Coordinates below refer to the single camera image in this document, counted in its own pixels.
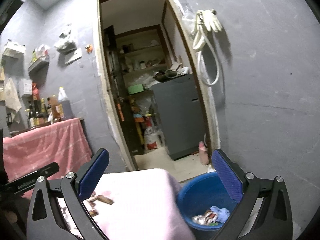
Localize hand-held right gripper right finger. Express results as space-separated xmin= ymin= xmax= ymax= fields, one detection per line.
xmin=211 ymin=149 xmax=293 ymax=240

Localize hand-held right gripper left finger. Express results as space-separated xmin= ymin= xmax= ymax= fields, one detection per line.
xmin=26 ymin=148 xmax=110 ymax=240

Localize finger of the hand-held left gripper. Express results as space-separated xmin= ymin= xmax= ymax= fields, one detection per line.
xmin=35 ymin=162 xmax=60 ymax=180

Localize blue plastic bucket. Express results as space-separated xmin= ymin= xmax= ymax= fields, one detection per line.
xmin=176 ymin=171 xmax=244 ymax=232

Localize light blue cloth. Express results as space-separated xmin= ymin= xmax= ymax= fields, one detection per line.
xmin=209 ymin=206 xmax=230 ymax=223

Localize pink checked cloth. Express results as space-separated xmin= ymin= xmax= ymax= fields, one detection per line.
xmin=2 ymin=117 xmax=92 ymax=198

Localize pink bottle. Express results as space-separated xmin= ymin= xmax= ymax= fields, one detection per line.
xmin=199 ymin=141 xmax=209 ymax=165

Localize row of dark sauce bottles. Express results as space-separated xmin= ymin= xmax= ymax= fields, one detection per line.
xmin=26 ymin=95 xmax=62 ymax=127

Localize pink floral cloth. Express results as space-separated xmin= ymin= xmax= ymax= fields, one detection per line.
xmin=56 ymin=168 xmax=197 ymax=240

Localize cooking oil jug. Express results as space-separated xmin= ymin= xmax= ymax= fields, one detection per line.
xmin=57 ymin=87 xmax=72 ymax=120

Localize white sack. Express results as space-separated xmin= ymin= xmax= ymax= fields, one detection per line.
xmin=144 ymin=117 xmax=160 ymax=150

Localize grey cabinet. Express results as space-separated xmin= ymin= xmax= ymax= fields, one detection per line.
xmin=150 ymin=74 xmax=207 ymax=160

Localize red bag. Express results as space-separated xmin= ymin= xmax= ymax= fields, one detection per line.
xmin=31 ymin=82 xmax=40 ymax=100

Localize hanging beige cloth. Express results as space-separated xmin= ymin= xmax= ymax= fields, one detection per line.
xmin=4 ymin=77 xmax=22 ymax=123

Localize green box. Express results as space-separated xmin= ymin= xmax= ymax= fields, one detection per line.
xmin=127 ymin=84 xmax=144 ymax=95

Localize dark wok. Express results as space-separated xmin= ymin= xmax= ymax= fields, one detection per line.
xmin=154 ymin=69 xmax=178 ymax=82

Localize red packet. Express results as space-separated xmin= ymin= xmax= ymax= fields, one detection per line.
xmin=36 ymin=44 xmax=50 ymax=58

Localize wooden shelf unit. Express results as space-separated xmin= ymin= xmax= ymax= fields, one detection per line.
xmin=104 ymin=25 xmax=173 ymax=155

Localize hanging clear plastic bag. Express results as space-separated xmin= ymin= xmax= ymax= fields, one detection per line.
xmin=54 ymin=24 xmax=77 ymax=53

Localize cream rubber gloves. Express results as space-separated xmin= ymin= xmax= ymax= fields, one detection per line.
xmin=200 ymin=9 xmax=223 ymax=33

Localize wooden door frame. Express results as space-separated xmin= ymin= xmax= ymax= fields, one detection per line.
xmin=96 ymin=0 xmax=222 ymax=172

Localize white wall box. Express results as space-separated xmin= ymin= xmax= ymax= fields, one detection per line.
xmin=21 ymin=79 xmax=33 ymax=98

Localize grey wall shelf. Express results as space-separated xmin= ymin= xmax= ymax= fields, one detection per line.
xmin=28 ymin=55 xmax=50 ymax=79

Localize wall socket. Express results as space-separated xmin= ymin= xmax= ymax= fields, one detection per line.
xmin=64 ymin=47 xmax=82 ymax=65

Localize white wall basket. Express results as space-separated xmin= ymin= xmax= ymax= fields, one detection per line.
xmin=1 ymin=41 xmax=26 ymax=55

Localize white hose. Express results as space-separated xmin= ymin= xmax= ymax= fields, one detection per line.
xmin=191 ymin=10 xmax=220 ymax=87

